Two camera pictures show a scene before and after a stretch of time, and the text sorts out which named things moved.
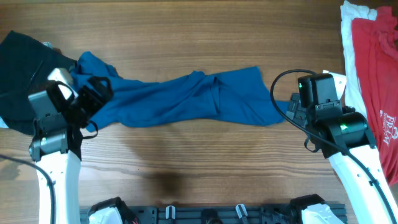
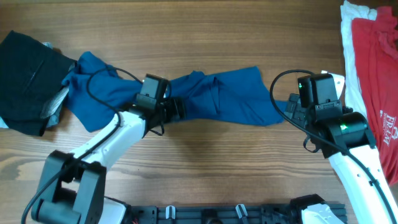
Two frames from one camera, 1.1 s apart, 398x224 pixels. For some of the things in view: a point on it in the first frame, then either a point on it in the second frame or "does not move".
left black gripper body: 90,100 to 176,109
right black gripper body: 294,109 does not move
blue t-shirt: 229,97 does not move
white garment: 353,97 does not move
